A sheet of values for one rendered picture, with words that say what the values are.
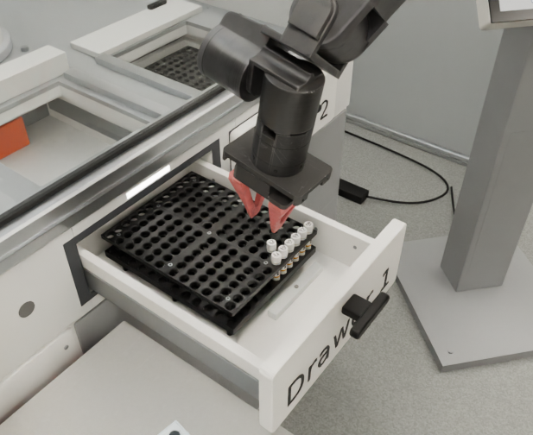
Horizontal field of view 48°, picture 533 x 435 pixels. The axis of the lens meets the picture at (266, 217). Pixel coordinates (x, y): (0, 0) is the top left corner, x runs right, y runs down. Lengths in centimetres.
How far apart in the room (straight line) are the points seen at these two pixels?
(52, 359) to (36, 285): 13
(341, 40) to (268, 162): 14
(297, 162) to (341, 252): 25
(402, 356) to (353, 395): 20
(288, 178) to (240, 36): 15
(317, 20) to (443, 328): 142
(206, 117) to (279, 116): 32
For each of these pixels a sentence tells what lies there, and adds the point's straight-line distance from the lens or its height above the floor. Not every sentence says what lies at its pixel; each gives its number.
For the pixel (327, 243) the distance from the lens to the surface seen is 84.
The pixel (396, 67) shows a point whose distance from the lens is 254.
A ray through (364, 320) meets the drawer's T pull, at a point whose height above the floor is 91.
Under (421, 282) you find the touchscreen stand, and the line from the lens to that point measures 197.
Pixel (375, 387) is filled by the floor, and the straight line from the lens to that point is 174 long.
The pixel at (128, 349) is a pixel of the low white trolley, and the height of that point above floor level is 76.
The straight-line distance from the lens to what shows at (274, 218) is 65.
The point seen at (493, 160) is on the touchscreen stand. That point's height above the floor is 53.
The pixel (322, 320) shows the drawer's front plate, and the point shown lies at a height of 93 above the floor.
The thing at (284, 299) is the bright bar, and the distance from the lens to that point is 77.
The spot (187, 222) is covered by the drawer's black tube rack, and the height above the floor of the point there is 90.
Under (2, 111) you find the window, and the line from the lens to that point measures 67.
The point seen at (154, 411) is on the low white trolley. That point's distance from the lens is 80.
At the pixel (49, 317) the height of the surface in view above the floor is 84.
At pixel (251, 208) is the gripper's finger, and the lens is 69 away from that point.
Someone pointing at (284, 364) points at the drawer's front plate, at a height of 93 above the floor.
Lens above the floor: 143
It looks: 41 degrees down
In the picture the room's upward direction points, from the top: straight up
